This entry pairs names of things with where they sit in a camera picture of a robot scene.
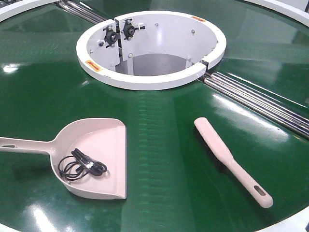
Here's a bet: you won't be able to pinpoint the pink plastic dustpan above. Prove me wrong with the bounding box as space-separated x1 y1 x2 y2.
0 118 127 200

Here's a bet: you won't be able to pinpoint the pink hand brush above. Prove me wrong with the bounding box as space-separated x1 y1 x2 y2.
194 117 273 208

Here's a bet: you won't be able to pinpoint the black cable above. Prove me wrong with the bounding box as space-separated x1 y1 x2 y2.
70 147 108 176

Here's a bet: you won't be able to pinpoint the orange warning sticker front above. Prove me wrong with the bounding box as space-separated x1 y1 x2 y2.
85 59 102 72

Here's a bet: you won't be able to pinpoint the orange warning sticker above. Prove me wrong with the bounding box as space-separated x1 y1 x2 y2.
85 59 102 72
191 15 206 23

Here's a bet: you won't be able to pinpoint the black bearing left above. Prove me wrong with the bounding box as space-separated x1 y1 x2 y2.
104 25 119 48

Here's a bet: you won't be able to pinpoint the black bearing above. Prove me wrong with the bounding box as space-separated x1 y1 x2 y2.
104 25 119 48
123 19 146 41

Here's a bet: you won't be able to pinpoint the black bearing right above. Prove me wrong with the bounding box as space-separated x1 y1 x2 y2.
123 19 146 41

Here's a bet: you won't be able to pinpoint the orange warning sticker rear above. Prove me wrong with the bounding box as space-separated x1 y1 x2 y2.
191 15 206 23

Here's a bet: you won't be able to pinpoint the steel rollers top left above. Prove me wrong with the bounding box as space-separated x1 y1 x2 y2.
56 0 107 24

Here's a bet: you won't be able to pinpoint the steel rollers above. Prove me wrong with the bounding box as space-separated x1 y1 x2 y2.
199 72 309 139
56 0 107 24

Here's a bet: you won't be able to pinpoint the steel rollers right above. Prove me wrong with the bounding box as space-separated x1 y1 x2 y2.
199 72 309 139

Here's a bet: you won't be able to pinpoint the white outer rim right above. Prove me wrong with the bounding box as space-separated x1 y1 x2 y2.
247 0 309 27

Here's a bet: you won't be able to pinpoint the white rim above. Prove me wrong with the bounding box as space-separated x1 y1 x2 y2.
0 0 57 22
247 0 309 27
258 206 309 232

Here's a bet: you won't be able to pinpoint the white outer rim bottom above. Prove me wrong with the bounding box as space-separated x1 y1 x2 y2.
258 206 309 232

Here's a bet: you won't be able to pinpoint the white outer rim left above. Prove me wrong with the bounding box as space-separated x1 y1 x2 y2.
0 0 57 22

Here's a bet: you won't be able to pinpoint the white inner conveyor ring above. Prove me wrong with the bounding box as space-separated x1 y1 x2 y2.
76 10 227 91

